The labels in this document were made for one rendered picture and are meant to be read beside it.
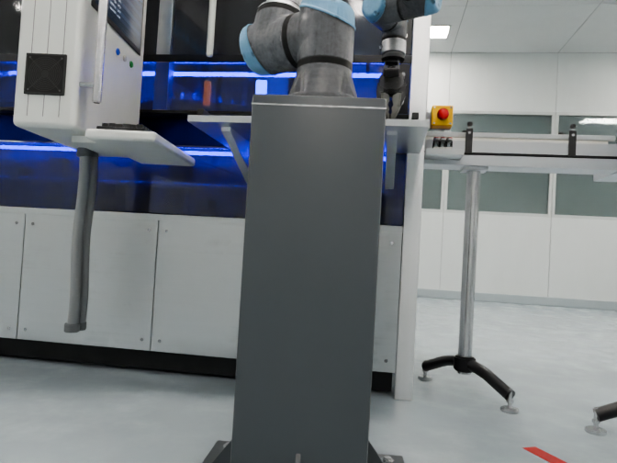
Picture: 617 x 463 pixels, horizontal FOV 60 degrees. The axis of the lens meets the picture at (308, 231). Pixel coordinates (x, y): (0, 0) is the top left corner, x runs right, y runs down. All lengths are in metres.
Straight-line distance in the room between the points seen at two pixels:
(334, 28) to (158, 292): 1.28
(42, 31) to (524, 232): 5.75
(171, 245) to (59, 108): 0.67
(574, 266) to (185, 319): 5.42
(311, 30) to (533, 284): 5.81
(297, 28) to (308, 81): 0.12
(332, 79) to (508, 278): 5.70
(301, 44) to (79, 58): 0.76
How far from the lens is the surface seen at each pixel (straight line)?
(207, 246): 2.00
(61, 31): 1.73
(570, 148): 2.12
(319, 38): 1.12
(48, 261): 2.29
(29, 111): 1.70
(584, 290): 6.87
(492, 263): 6.60
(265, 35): 1.21
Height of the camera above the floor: 0.51
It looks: 2 degrees up
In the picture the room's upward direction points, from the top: 3 degrees clockwise
